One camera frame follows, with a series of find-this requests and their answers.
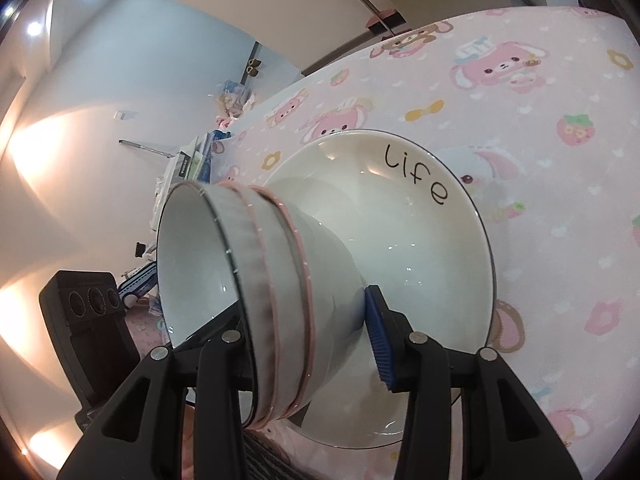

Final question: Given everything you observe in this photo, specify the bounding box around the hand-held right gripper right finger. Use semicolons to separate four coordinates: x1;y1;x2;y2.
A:
364;285;583;480

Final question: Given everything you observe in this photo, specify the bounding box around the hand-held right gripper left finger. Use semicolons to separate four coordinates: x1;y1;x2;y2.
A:
56;307;258;480

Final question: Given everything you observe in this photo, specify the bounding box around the pink-rimmed white bowl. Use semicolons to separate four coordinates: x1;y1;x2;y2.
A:
220;182;313;428
250;185;368;418

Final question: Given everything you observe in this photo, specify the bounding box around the white plate with black rim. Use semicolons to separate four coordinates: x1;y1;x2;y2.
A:
262;130;498;450

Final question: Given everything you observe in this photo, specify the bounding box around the blue cartoon bag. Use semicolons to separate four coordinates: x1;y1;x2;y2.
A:
117;260;161;308

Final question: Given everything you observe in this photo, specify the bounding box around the grey striped cloth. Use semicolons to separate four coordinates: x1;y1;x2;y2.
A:
240;430;321;480

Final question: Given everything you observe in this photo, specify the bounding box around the blue book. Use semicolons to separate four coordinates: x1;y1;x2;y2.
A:
197;130;233;181

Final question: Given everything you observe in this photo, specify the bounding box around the thin white rod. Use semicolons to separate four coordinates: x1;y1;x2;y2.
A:
118;139;176;156

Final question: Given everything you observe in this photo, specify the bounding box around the pink printed tablecloth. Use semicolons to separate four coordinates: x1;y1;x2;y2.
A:
125;2;640;480

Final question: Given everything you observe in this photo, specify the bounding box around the clear plastic bag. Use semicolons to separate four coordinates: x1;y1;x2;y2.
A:
215;77;258;116

